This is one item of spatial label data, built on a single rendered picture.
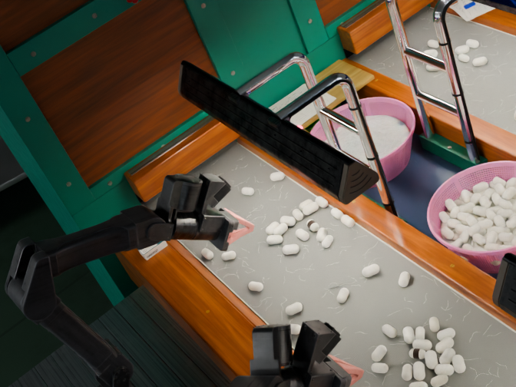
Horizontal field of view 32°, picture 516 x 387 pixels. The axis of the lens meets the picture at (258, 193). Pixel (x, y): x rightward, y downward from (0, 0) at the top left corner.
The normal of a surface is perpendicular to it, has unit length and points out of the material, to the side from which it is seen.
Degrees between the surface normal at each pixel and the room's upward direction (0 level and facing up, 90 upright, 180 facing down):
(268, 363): 44
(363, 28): 90
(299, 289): 0
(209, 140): 90
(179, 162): 90
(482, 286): 0
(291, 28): 90
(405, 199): 0
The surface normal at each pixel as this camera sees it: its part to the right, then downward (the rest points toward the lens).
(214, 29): 0.52, 0.39
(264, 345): -0.41, -0.04
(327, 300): -0.33, -0.73
